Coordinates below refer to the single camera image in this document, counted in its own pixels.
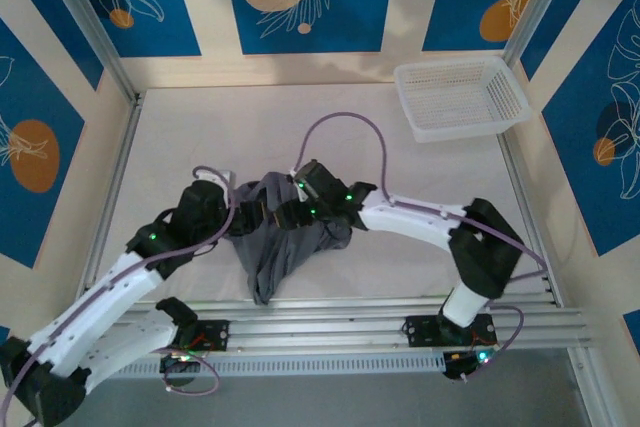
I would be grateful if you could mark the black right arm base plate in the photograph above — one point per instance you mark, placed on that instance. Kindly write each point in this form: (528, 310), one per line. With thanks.
(422, 331)

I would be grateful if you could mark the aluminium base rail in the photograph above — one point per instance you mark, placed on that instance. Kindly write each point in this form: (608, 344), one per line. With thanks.
(320, 332)

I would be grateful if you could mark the black controller board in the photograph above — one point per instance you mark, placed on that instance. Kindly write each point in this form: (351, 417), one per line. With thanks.
(175, 363)
(460, 364)

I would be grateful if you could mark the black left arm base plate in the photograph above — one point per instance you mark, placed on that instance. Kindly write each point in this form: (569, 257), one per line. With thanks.
(215, 334)

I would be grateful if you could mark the grey t-shirt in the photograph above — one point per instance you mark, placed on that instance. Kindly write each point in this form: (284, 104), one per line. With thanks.
(280, 257)

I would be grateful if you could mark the white perforated plastic basket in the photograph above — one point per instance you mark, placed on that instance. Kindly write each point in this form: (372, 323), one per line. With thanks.
(450, 97)

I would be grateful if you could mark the aluminium frame post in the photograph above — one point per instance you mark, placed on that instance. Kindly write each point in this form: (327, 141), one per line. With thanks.
(537, 7)
(90, 17)

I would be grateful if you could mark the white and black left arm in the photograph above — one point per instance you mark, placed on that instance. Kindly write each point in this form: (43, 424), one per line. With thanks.
(100, 302)

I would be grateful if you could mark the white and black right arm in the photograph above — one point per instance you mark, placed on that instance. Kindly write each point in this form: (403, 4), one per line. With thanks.
(415, 222)

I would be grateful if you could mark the aluminium side rail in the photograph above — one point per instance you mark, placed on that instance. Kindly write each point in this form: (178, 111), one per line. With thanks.
(112, 187)
(525, 207)

